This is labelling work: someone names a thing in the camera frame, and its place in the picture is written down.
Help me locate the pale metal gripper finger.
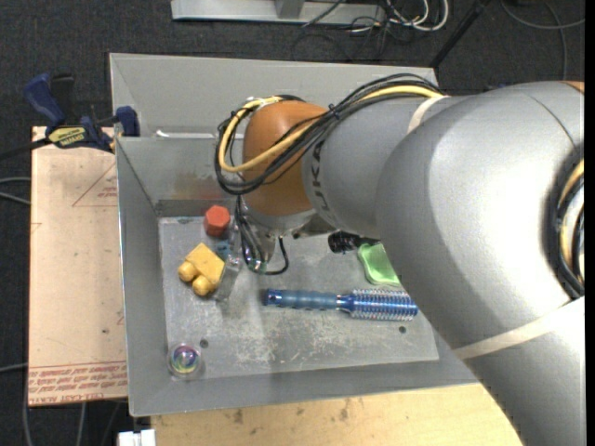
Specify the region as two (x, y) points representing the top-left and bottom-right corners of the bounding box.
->
(213, 256), (245, 302)
(214, 229), (242, 262)

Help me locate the red hexagonal block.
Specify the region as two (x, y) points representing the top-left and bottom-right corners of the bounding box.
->
(203, 204), (232, 239)

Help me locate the yellow toy block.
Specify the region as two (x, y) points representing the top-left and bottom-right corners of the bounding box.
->
(177, 243), (228, 297)

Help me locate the blue hairbrush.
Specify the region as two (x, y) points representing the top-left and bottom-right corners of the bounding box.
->
(259, 287), (419, 321)

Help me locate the clear glass ball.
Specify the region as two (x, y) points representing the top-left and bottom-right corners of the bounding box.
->
(165, 341), (205, 381)

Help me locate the grey metal bin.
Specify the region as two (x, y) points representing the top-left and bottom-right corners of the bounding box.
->
(109, 52), (480, 418)

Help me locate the green sponge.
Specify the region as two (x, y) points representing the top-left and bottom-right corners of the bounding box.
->
(356, 242), (402, 287)

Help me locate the brown cardboard board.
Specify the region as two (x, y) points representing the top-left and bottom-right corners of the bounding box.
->
(27, 125), (129, 408)

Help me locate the black cylinder on white bracket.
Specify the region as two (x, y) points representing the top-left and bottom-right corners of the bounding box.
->
(291, 224), (378, 256)

